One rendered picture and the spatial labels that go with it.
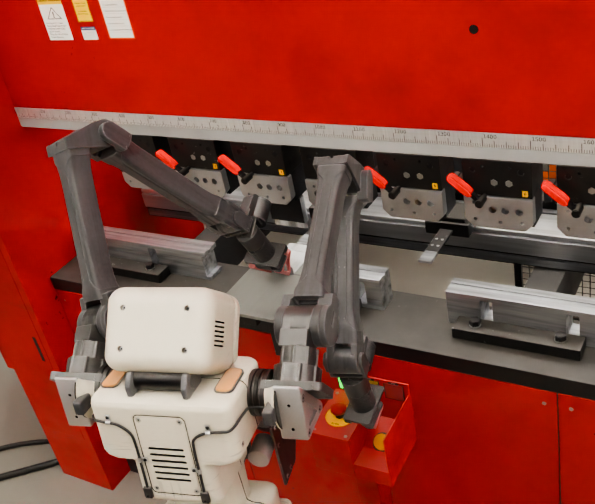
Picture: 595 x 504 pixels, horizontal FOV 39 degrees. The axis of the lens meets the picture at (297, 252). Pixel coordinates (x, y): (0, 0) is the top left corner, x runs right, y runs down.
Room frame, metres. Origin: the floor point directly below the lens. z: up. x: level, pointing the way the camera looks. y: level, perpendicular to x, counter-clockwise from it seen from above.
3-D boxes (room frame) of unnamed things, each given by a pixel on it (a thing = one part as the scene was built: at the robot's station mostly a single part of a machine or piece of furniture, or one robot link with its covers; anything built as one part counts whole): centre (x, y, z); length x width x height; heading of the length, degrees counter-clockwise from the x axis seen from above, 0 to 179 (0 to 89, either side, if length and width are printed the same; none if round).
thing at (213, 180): (2.02, 0.18, 1.26); 0.15 x 0.09 x 0.17; 54
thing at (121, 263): (2.20, 0.52, 0.89); 0.30 x 0.05 x 0.03; 54
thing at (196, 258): (2.22, 0.44, 0.92); 0.50 x 0.06 x 0.10; 54
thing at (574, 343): (1.49, -0.46, 0.89); 0.30 x 0.05 x 0.03; 54
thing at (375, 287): (1.86, -0.05, 0.92); 0.39 x 0.06 x 0.10; 54
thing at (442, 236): (1.82, -0.38, 1.01); 0.26 x 0.12 x 0.05; 144
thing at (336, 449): (1.46, -0.06, 0.75); 0.20 x 0.16 x 0.18; 56
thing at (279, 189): (1.90, 0.02, 1.26); 0.15 x 0.09 x 0.17; 54
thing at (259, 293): (1.77, 0.09, 1.00); 0.26 x 0.18 x 0.01; 144
